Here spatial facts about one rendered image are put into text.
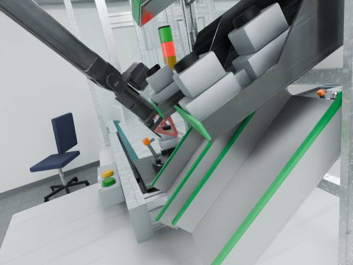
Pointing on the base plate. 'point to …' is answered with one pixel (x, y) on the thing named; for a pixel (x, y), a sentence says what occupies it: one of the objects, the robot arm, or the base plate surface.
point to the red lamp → (168, 49)
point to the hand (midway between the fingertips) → (170, 130)
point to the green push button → (108, 181)
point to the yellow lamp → (170, 61)
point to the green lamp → (165, 34)
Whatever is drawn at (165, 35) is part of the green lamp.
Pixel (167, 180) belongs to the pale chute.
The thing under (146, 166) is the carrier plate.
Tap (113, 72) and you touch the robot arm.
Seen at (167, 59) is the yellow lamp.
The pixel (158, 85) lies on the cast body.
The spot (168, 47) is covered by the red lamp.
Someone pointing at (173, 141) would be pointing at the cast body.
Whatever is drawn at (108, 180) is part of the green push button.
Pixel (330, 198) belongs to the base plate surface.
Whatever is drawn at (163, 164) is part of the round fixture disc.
